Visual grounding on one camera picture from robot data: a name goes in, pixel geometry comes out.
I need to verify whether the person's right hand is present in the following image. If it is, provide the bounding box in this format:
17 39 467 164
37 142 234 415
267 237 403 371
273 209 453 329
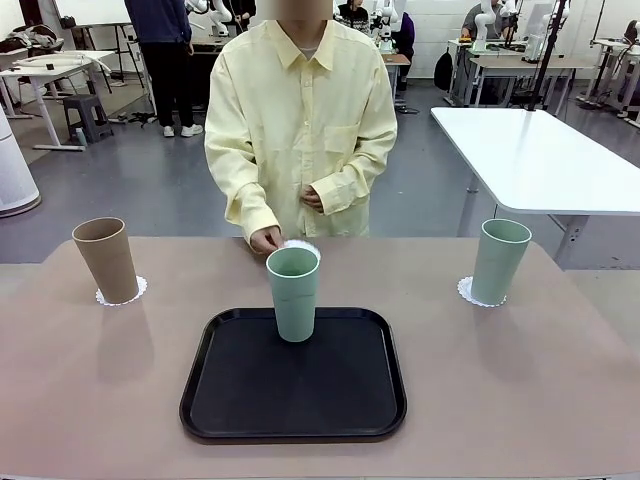
247 225 286 254

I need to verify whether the person's left hand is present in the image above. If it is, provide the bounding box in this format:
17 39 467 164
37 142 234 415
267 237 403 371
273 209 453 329
299 184 324 214

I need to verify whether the white scalloped paper coaster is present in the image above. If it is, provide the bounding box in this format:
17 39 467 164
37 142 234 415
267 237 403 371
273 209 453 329
95 274 150 307
456 275 508 308
279 239 322 261

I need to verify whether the brown plastic cup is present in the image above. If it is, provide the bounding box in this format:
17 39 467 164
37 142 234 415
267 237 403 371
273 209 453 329
71 216 140 305

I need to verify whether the green plastic cup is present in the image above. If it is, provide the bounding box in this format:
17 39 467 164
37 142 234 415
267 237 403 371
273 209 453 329
470 218 533 307

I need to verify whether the person's right forearm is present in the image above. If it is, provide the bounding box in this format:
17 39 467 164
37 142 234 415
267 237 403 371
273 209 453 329
206 149 282 246

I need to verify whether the person's left forearm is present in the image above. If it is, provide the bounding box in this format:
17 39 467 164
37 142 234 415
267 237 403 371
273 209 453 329
307 144 399 217

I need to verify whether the green cup with wavy seam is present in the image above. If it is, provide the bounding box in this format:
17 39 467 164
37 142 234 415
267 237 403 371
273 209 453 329
265 247 321 344

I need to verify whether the person in yellow shirt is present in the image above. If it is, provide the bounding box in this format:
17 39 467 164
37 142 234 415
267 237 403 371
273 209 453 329
203 3 399 246

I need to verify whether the black plastic tray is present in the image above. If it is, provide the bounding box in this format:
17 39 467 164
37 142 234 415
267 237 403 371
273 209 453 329
179 306 408 441

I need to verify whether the small wood-top desk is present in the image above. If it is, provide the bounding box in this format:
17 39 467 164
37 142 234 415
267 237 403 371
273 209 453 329
379 52 412 104

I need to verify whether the black backpack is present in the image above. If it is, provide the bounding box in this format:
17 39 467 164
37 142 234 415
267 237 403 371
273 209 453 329
433 48 454 93

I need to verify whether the seated person in purple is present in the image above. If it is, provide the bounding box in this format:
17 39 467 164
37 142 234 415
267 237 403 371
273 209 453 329
398 12 416 64

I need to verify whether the standing person in dark clothes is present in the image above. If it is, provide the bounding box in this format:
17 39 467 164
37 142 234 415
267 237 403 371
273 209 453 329
123 0 205 139

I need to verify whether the grey plastic stool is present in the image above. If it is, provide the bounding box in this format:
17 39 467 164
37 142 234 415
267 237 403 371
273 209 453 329
62 93 115 145

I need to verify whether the white glossy table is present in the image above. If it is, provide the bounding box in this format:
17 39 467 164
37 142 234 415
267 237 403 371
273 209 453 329
430 106 640 271

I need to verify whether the seated person in grey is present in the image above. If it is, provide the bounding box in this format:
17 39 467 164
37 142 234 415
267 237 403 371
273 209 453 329
459 0 504 44

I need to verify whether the wood-top background desk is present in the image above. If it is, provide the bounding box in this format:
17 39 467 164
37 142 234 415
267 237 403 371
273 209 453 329
467 55 596 109

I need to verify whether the black tripod pole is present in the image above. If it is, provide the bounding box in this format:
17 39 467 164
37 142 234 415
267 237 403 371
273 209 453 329
524 0 571 114

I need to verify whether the white desk with tubing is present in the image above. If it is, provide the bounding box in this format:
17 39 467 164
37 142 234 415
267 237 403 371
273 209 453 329
0 49 117 151

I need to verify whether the whiteboard on stand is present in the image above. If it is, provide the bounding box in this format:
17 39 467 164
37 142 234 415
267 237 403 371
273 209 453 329
53 0 132 26

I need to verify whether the pile of bags and clothes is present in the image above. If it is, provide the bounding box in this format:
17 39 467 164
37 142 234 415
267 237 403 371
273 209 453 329
0 24 65 55

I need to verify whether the white-frame background workstation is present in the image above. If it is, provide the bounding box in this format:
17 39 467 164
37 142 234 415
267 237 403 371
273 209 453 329
582 38 640 119

